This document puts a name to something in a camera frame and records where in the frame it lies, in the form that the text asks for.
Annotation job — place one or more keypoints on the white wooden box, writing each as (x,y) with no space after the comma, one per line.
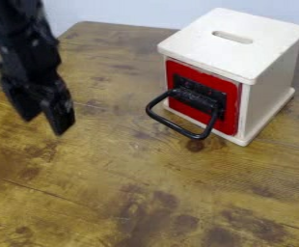
(251,50)

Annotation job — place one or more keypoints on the red drawer front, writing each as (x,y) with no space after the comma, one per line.
(214,88)

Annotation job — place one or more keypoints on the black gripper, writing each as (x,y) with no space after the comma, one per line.
(29,78)

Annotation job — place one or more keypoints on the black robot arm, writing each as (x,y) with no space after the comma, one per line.
(23,16)

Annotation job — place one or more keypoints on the black metal drawer handle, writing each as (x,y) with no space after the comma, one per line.
(199,97)

